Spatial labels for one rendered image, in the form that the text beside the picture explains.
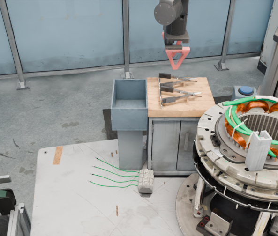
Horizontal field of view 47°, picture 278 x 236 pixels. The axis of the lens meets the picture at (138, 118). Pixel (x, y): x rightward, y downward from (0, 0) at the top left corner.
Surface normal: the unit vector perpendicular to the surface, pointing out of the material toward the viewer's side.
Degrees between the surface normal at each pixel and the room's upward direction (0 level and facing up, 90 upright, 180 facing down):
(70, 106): 0
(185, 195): 0
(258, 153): 90
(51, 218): 0
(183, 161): 90
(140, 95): 90
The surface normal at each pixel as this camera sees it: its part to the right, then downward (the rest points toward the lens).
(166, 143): 0.00, 0.60
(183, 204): 0.00, -0.80
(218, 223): -0.67, 0.44
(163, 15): -0.44, 0.55
